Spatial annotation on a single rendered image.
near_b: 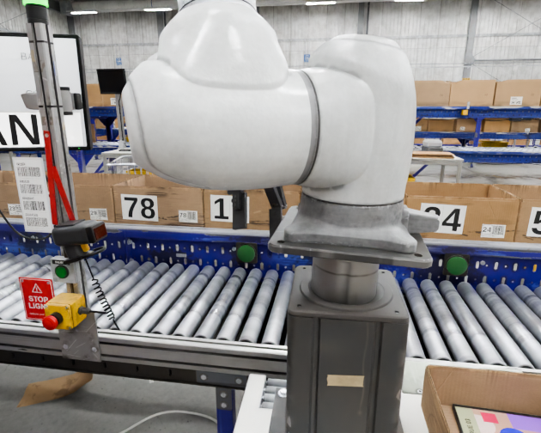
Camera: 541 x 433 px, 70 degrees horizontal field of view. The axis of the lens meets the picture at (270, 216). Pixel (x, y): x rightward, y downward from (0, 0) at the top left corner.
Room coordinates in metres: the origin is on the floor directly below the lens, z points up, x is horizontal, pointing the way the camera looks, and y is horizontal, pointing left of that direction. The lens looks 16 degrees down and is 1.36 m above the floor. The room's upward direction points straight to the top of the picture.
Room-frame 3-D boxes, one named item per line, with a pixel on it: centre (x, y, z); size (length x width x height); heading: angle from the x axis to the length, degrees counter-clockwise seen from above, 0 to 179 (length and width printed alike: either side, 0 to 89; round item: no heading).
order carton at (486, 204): (1.53, -0.72, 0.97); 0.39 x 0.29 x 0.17; 81
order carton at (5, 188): (1.83, 1.22, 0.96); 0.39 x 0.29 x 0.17; 81
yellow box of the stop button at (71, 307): (0.92, 0.51, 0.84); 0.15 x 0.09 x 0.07; 81
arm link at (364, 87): (0.58, -0.12, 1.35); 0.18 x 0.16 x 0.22; 110
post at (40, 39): (0.99, 0.54, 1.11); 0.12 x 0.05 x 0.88; 81
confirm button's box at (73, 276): (0.96, 0.54, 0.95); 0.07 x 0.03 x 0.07; 81
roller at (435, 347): (1.10, -0.48, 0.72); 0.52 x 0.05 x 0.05; 171
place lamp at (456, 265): (1.31, -0.68, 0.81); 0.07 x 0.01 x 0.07; 81
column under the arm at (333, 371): (0.59, -0.12, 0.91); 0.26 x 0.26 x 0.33; 82
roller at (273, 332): (1.17, -0.03, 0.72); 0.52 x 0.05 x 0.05; 171
